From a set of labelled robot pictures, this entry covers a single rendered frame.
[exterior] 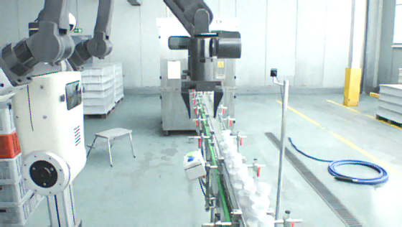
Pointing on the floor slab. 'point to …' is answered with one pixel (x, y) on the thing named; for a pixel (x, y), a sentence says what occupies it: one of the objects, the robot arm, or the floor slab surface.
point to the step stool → (109, 139)
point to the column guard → (352, 87)
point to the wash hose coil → (351, 176)
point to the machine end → (171, 29)
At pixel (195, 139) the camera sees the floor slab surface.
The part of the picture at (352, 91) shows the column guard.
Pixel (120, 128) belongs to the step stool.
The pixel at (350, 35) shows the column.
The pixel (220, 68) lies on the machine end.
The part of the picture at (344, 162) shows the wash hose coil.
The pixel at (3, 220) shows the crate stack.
